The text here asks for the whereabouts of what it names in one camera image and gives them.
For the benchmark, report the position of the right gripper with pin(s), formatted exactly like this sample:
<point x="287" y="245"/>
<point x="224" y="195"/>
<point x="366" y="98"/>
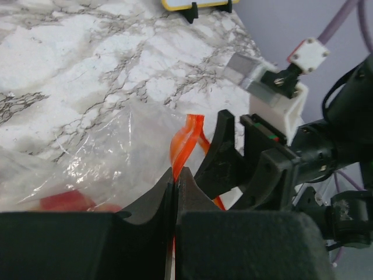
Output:
<point x="272" y="166"/>

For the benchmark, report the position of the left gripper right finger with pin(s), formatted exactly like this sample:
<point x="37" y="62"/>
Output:
<point x="215" y="244"/>

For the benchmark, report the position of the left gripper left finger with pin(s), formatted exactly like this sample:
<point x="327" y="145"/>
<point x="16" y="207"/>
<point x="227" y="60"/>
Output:
<point x="134" y="243"/>

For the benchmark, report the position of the red fake fruit bunch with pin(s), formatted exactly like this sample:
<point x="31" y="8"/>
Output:
<point x="74" y="201"/>

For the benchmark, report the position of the clear zip top bag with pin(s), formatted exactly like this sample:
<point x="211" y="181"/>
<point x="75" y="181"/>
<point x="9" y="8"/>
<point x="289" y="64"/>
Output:
<point x="116" y="163"/>

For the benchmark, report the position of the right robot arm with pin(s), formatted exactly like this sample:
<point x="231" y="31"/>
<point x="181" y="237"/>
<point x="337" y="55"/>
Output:
<point x="342" y="137"/>

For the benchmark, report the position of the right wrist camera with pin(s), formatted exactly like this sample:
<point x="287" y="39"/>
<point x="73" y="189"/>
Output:
<point x="277" y="96"/>

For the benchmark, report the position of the small whiteboard yellow frame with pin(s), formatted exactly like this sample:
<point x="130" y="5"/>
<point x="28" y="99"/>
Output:
<point x="189" y="9"/>

